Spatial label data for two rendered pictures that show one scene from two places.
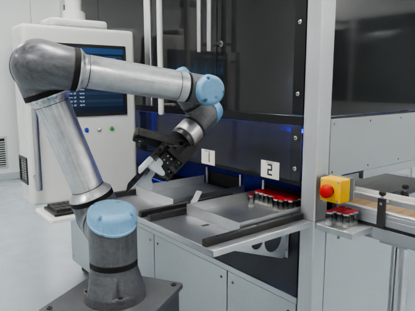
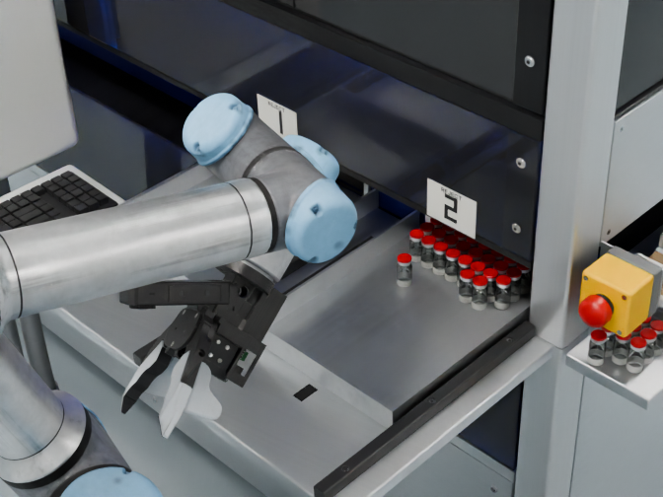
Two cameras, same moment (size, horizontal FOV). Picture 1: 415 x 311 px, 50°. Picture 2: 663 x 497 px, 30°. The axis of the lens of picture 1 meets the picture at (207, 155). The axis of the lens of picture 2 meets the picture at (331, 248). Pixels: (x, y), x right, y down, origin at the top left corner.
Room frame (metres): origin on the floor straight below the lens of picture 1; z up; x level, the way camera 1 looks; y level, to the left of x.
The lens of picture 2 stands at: (0.16, 0.07, 1.99)
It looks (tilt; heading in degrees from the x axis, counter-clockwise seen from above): 37 degrees down; 355
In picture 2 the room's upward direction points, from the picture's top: 2 degrees counter-clockwise
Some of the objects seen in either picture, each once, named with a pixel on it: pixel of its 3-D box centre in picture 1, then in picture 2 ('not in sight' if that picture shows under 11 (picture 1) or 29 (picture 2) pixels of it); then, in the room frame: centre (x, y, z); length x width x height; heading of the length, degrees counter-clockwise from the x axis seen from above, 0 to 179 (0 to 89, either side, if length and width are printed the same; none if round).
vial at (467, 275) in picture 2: (275, 204); (467, 286); (1.47, -0.23, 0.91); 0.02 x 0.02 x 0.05
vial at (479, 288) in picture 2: (280, 205); (479, 293); (1.45, -0.25, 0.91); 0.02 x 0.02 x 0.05
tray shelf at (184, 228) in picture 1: (202, 208); (284, 296); (1.53, 0.02, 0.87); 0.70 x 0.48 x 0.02; 39
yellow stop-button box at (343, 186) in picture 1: (336, 189); (619, 292); (1.32, -0.39, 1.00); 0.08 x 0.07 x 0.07; 129
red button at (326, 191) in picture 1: (326, 190); (597, 309); (1.29, -0.36, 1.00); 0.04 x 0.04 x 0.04; 39
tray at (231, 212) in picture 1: (250, 208); (405, 310); (1.44, -0.14, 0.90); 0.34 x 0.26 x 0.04; 129
